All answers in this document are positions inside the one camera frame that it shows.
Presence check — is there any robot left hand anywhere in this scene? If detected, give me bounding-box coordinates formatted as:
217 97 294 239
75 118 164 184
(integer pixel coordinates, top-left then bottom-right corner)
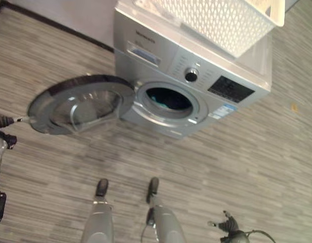
0 112 30 150

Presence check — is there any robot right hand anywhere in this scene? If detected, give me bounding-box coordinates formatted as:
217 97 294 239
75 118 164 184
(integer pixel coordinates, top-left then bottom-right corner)
207 210 241 239

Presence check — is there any round washer door with glass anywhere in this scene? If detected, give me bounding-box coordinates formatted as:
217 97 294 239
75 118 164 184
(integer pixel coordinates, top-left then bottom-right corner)
27 73 136 136

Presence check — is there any black washer display panel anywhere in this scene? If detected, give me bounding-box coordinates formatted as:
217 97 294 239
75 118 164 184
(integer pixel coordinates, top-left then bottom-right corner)
207 75 255 103

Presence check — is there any dark and teal laundry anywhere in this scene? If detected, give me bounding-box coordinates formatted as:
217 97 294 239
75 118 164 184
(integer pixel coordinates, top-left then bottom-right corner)
145 87 194 111

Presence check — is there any round silver washer control knob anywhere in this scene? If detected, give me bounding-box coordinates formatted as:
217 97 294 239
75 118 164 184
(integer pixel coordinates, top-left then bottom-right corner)
184 66 200 83

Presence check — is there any washer detergent drawer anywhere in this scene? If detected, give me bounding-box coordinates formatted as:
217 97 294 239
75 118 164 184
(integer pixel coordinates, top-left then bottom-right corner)
126 40 162 68

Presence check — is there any white perforated plastic laundry basket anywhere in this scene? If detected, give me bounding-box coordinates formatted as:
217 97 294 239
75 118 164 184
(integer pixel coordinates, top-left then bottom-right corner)
131 0 286 59

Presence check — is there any robot right leg silver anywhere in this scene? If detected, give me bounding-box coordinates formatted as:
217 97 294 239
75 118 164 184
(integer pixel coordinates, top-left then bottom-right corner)
148 196 187 243

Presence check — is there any robot leg silver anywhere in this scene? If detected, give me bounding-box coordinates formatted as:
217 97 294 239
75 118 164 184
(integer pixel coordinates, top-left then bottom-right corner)
148 196 187 243
80 194 115 243

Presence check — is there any robot right foot dark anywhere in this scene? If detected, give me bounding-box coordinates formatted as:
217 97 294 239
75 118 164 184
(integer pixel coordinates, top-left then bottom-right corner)
146 177 160 204

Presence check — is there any robot foot dark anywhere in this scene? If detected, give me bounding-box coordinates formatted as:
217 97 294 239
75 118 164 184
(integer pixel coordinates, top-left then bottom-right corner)
95 178 109 198
146 177 160 204

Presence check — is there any silver front-load washing machine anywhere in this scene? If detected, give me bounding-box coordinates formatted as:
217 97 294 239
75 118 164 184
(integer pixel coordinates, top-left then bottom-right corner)
112 0 273 140

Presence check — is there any blue white energy label sticker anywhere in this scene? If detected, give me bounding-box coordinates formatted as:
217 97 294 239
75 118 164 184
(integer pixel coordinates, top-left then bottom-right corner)
208 102 239 121

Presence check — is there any robot left foot dark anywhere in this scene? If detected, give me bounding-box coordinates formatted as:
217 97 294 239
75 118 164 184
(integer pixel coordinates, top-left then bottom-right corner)
95 178 109 198

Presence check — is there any robot left leg silver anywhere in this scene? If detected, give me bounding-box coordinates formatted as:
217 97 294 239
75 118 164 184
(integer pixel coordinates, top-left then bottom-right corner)
80 194 115 243

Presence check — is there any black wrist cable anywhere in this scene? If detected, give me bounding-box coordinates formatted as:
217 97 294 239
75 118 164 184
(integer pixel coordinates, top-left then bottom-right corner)
245 228 277 243

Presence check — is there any dark wall baseboard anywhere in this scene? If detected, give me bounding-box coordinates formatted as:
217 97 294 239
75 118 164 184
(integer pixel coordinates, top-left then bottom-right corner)
0 0 115 54

